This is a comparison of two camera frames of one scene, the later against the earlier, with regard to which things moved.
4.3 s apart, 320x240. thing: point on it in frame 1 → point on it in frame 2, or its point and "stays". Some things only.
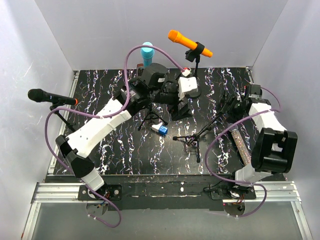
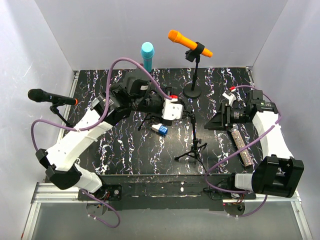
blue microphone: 147,53 stays
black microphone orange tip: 40,95 stays
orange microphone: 175,36 stays
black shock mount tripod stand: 195,138 → 195,151
